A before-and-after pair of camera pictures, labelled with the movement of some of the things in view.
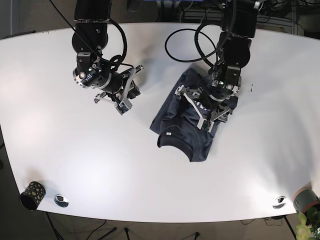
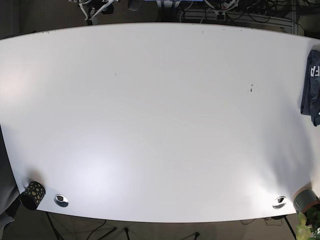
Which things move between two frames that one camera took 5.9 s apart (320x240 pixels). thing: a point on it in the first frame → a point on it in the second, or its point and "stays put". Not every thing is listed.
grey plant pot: [305, 198] stays put
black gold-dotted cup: [32, 195] stays put
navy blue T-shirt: [175, 119] → [310, 96]
